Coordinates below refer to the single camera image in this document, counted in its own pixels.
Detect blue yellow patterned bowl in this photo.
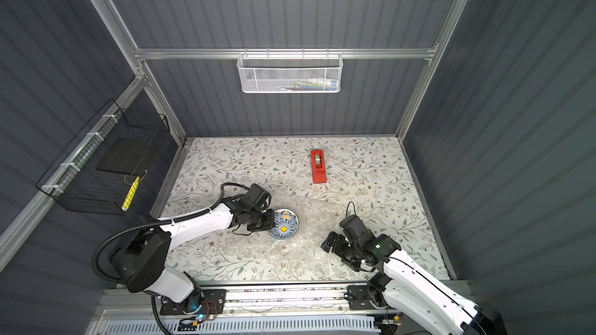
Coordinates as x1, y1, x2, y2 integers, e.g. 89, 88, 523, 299
269, 209, 300, 240

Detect clear bubble wrap sheet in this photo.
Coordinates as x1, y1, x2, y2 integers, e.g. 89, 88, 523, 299
226, 197, 371, 282

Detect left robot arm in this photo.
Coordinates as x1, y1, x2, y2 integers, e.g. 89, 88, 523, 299
107, 182, 274, 310

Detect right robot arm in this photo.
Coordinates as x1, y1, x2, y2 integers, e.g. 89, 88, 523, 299
321, 214, 507, 334

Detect floral table mat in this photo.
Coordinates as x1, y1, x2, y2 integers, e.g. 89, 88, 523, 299
164, 137, 449, 282

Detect red tape dispenser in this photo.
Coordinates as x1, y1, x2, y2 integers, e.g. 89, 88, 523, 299
310, 150, 327, 184

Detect pens in white basket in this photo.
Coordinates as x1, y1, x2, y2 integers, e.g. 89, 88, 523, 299
279, 78, 340, 92

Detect black corrugated cable hose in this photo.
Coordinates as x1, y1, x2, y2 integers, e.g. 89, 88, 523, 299
91, 182, 252, 285

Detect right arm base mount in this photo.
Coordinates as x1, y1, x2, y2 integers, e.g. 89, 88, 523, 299
344, 285, 386, 311

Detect aluminium front rail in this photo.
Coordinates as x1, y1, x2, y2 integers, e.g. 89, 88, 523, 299
93, 281, 386, 319

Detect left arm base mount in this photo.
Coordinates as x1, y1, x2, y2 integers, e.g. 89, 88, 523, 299
159, 289, 228, 317

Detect white wire basket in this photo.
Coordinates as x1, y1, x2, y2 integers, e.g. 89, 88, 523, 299
237, 54, 344, 94

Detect black wire basket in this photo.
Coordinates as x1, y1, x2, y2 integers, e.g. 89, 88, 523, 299
36, 101, 171, 216

